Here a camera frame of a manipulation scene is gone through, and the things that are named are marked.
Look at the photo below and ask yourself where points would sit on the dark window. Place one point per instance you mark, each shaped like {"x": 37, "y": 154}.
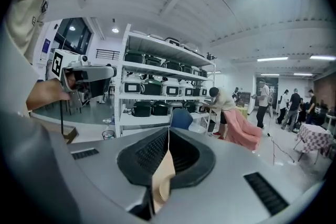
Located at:
{"x": 74, "y": 34}

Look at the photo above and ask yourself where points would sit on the blue wall poster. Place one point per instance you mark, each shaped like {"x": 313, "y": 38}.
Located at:
{"x": 46, "y": 46}

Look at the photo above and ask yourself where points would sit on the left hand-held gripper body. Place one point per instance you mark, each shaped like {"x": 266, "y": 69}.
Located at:
{"x": 63, "y": 63}

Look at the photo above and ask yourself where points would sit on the white metal shelving rack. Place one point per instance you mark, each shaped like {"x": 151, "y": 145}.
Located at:
{"x": 157, "y": 44}

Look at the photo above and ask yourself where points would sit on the beige checked tablecloth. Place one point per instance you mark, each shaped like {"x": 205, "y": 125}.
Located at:
{"x": 164, "y": 173}

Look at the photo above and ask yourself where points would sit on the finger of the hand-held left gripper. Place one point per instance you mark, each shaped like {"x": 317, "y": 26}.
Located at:
{"x": 102, "y": 72}

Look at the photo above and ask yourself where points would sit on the purple checked covered table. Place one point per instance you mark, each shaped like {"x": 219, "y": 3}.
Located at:
{"x": 313, "y": 137}

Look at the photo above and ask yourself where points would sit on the person's beige shirt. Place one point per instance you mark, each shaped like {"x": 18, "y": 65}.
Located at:
{"x": 26, "y": 8}

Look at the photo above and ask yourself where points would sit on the person's left hand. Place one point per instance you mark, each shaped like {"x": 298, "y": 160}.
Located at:
{"x": 59, "y": 90}

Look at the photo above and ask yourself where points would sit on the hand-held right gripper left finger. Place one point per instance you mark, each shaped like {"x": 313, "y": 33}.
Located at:
{"x": 105, "y": 165}

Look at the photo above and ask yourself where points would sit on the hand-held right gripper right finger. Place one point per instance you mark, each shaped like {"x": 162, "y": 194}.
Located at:
{"x": 223, "y": 178}

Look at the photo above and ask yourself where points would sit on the pink covered chair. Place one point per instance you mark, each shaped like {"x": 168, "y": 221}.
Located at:
{"x": 241, "y": 131}

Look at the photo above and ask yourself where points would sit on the black plastic bin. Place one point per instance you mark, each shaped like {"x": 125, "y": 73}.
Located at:
{"x": 211, "y": 125}

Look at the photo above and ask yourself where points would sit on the round ceiling light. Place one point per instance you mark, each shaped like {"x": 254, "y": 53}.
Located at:
{"x": 115, "y": 29}

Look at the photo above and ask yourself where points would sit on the yellow covered table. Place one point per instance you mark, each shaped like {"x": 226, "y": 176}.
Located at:
{"x": 242, "y": 110}

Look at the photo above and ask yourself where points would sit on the left hand-held gripper camera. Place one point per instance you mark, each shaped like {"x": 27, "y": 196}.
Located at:
{"x": 84, "y": 59}

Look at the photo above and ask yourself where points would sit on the long ceiling light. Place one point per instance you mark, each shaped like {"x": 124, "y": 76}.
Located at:
{"x": 323, "y": 57}
{"x": 272, "y": 59}

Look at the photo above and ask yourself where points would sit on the person's left forearm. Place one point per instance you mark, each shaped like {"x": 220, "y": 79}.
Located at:
{"x": 39, "y": 95}

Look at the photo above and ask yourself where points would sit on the blue chair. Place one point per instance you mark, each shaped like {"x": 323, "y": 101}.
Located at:
{"x": 181, "y": 118}

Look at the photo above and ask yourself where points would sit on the black railing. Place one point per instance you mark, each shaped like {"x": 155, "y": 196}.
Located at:
{"x": 107, "y": 53}

